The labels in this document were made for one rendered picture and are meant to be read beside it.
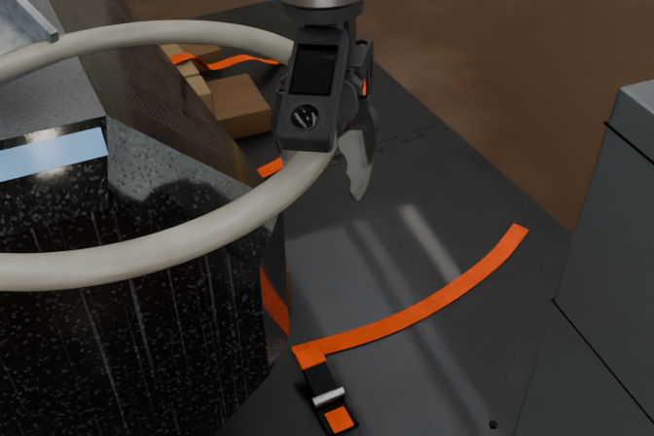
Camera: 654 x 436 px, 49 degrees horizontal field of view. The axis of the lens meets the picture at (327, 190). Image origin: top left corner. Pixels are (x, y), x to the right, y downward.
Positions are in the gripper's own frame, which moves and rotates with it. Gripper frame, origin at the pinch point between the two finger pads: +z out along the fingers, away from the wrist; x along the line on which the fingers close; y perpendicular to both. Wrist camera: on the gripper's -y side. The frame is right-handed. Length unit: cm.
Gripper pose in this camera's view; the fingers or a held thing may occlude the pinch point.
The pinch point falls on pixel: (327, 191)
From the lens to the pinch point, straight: 73.4
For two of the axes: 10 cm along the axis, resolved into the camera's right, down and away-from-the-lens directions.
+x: -9.7, -1.1, 2.1
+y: 2.4, -5.8, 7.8
